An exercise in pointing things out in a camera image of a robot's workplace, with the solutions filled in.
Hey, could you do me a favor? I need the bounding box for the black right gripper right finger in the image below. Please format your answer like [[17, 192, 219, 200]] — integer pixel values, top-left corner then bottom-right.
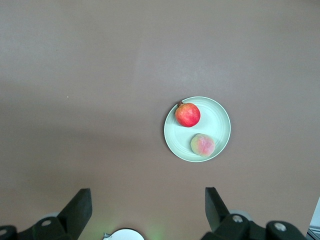
[[202, 186, 308, 240]]

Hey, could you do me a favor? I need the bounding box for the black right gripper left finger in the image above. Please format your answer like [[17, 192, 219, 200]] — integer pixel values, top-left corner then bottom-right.
[[0, 187, 93, 240]]

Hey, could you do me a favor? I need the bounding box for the green-pink peach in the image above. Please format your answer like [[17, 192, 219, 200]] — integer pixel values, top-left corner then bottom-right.
[[190, 133, 216, 156]]

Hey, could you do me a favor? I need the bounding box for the red pomegranate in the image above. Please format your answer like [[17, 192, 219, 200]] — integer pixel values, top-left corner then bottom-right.
[[174, 101, 201, 128]]

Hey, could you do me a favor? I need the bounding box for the pale green round plate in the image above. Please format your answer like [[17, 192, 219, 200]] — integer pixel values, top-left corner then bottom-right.
[[163, 96, 232, 163]]

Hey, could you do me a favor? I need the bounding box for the brown table cloth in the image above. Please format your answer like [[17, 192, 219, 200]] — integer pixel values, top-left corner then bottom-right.
[[0, 0, 320, 240]]

